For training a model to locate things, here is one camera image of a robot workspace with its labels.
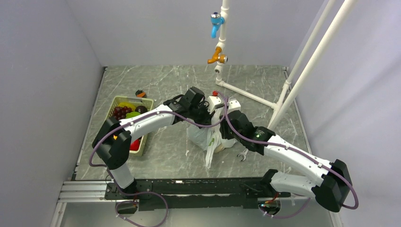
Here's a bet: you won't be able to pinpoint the white pvc pipe frame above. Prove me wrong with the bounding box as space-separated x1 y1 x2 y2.
212 0 358 126

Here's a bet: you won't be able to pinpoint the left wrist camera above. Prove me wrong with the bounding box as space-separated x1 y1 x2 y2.
206 91 224 114

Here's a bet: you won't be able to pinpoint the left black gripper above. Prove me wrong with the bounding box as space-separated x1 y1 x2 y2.
189 101 216 130

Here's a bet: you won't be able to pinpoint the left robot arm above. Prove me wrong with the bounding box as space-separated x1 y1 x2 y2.
92 87 225 199

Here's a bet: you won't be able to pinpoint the red fake apple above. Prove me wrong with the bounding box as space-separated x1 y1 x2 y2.
130 139 140 152

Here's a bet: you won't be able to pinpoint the small orange black object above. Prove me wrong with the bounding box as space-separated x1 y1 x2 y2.
135 90 147 98

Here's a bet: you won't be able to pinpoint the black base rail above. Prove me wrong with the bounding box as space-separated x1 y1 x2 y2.
105 177 290 211

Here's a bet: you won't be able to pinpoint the blue valve tap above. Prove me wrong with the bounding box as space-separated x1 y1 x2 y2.
210 12 225 38

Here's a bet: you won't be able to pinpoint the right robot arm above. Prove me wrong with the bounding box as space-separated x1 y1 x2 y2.
220 110 359 212

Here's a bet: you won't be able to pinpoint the silver wrench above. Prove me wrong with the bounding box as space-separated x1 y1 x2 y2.
237 149 249 162

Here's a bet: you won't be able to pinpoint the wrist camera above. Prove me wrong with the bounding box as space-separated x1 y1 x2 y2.
206 91 224 114
227 99 241 114

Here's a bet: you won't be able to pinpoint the white plastic bag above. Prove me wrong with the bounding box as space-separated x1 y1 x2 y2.
186 124 237 169

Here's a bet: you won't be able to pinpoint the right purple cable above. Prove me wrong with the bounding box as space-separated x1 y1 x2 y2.
223 94 360 219

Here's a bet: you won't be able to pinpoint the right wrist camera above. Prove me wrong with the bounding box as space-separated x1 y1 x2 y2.
227 99 241 114

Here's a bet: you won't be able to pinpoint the dark purple fake fruit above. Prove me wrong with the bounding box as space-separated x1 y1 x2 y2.
135 105 148 114

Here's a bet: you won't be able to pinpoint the purple fake grapes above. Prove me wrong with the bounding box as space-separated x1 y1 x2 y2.
112 106 132 120

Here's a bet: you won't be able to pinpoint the yellow fake banana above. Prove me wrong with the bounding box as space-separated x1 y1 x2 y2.
117 102 136 111

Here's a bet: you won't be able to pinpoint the beige plastic basket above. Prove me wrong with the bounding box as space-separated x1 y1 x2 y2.
106 96 154 157

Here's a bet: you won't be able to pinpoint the orange valve tap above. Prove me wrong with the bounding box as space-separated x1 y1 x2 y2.
207 46 228 64

